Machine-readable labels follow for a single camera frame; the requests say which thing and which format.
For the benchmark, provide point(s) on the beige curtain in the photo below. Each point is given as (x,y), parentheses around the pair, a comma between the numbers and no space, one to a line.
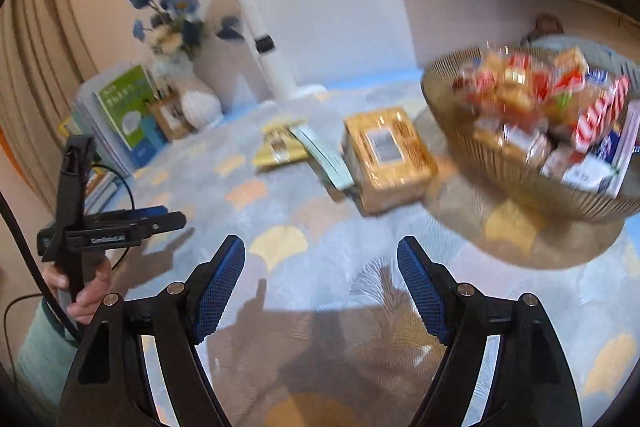
(35,82)

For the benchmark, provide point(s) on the white ribbed vase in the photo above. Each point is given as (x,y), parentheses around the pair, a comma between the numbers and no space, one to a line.
(200,109)

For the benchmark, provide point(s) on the bamboo pen holder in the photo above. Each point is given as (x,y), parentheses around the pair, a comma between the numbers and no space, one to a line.
(170,119)

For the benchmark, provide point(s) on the person's left forearm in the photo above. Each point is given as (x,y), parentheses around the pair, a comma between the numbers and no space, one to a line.
(42,347)

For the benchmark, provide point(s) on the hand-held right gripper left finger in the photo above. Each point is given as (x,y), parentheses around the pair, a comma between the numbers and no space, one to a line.
(220,287)

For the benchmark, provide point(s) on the person's left hand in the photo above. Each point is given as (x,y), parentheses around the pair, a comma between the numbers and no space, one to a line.
(95,292)

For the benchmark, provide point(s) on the yellow cake packet white label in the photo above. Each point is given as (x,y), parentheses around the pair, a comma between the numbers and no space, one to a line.
(387,157)

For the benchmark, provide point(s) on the green snack packet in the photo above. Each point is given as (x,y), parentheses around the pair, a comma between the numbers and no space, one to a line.
(325,159)

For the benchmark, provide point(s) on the small brown figurine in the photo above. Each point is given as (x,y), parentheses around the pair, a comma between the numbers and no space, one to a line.
(547,27)

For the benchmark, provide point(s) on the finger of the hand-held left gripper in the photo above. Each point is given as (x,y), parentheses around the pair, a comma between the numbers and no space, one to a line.
(150,211)
(167,222)

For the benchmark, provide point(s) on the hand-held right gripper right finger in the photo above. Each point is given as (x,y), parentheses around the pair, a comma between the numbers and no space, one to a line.
(422,287)

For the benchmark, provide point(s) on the pile of mixed snacks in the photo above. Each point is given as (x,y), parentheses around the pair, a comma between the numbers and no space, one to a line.
(525,102)

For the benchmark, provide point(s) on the white desk lamp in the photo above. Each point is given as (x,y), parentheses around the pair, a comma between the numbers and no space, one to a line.
(270,67)

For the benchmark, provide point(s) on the ribbed glass bowl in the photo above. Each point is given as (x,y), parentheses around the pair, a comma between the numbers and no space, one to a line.
(500,167)

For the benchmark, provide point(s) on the blue and white flowers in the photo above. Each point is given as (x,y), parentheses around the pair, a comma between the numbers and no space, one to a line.
(175,22)

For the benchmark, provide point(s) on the small yellow snack packet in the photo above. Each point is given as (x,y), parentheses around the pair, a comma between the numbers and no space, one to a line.
(277,147)

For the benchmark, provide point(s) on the green cover book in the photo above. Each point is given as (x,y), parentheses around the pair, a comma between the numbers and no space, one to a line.
(127,107)

